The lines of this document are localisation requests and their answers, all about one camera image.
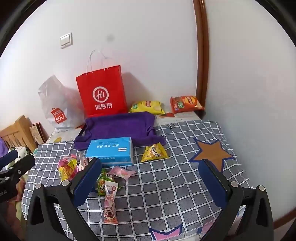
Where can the brown wooden door frame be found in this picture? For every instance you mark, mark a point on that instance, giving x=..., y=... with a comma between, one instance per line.
x=201, y=46

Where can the yellow chips bag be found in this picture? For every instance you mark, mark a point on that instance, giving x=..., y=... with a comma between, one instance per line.
x=148, y=106

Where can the patterned cardboard box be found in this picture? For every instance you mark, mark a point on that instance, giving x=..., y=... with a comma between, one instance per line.
x=37, y=134

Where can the yellow triangular snack packet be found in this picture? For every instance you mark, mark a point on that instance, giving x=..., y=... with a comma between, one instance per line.
x=153, y=154

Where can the yellow and pink snack packet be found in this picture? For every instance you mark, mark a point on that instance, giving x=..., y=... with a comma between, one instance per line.
x=67, y=170

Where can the black spotted white plush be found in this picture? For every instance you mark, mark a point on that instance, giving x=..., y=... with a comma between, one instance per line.
x=19, y=151

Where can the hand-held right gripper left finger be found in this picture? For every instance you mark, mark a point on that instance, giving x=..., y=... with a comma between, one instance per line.
x=89, y=178

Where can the green snack packet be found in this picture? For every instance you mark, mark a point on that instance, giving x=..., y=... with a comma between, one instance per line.
x=103, y=184

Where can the white snack packet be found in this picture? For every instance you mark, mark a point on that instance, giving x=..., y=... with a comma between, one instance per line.
x=81, y=160

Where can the red paper bag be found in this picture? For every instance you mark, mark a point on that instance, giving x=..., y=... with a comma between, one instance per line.
x=101, y=92

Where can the grey checked blanket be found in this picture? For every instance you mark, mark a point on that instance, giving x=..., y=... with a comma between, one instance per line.
x=161, y=185

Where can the white plastic shopping bag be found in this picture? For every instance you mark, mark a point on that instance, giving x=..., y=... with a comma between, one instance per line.
x=53, y=99

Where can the purple cloth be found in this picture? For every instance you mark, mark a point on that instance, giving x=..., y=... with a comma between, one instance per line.
x=2, y=144

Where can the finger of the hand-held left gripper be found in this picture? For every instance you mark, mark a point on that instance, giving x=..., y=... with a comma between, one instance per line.
x=22, y=164
x=9, y=156

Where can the small black clip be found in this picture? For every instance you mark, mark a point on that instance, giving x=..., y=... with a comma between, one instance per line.
x=170, y=126

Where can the white light switch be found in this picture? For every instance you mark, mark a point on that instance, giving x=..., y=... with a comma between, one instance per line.
x=66, y=40

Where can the floral bed sheet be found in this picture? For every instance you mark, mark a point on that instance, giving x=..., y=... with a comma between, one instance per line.
x=17, y=204

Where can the blue tissue pack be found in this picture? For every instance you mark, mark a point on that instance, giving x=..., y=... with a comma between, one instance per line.
x=111, y=148

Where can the orange chips bag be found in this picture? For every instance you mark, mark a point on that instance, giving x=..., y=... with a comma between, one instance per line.
x=186, y=103

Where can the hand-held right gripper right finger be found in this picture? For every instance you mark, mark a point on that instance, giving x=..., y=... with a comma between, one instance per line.
x=211, y=183

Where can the purple towel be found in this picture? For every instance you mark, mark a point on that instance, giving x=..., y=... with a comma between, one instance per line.
x=120, y=125

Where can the long pink candy packet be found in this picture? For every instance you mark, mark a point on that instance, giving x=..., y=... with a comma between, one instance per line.
x=110, y=204

